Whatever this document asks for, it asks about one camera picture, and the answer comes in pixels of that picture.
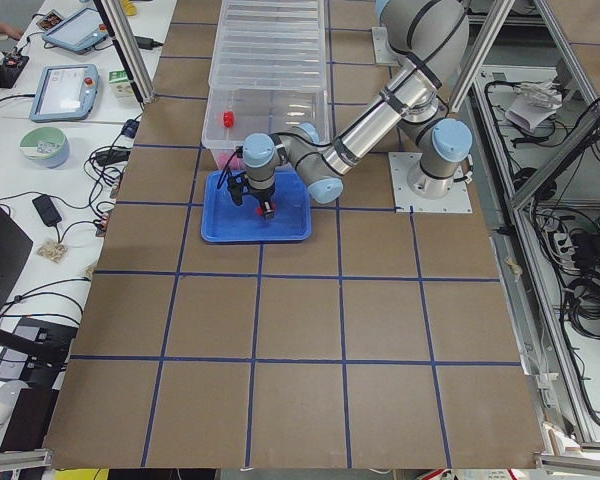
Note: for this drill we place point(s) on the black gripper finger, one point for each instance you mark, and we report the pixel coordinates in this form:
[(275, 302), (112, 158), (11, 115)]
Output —
[(268, 210)]

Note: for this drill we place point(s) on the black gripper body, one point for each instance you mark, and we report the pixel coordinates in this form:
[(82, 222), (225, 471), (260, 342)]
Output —
[(263, 194)]

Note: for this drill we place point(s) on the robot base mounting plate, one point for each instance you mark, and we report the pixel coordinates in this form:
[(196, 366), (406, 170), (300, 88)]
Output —
[(415, 192)]

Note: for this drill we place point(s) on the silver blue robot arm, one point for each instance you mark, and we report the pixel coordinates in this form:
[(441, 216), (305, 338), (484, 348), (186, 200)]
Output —
[(430, 37)]

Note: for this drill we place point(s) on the clear plastic storage box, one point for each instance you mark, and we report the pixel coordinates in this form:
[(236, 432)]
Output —
[(260, 111)]

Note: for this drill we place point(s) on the clear box lid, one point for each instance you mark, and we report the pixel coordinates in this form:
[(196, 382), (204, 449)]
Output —
[(270, 45)]

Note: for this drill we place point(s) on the blue plastic tray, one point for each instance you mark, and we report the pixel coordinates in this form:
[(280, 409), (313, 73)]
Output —
[(224, 222)]

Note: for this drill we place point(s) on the green white carton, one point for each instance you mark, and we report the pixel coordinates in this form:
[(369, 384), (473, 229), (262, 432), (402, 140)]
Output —
[(120, 84)]

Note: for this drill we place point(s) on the black power adapter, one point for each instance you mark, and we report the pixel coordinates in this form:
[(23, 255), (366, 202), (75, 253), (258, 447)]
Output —
[(46, 210)]

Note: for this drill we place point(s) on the blue teach pendant near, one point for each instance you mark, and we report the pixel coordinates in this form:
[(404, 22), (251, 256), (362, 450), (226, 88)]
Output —
[(65, 93)]

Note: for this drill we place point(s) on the blue teach pendant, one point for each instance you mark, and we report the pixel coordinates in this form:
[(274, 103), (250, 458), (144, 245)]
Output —
[(79, 32), (65, 93)]

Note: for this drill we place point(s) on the green bowl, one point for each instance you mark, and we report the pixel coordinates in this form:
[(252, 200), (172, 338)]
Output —
[(46, 147)]

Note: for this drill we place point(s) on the blue teach pendant far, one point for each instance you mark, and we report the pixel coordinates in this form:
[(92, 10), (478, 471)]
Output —
[(79, 32)]

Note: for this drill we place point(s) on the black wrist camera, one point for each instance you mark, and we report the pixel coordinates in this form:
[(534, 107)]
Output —
[(237, 185)]

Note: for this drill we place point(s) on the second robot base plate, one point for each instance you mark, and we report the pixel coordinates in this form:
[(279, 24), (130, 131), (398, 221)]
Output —
[(383, 54)]

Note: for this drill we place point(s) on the aluminium frame post left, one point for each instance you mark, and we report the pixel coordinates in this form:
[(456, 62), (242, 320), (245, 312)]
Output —
[(119, 29)]

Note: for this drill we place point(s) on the aluminium frame post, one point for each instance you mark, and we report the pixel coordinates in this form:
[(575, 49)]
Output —
[(119, 29), (482, 45)]

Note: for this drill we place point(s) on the aluminium frame post right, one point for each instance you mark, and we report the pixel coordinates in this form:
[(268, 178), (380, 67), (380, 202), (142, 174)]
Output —
[(482, 45)]

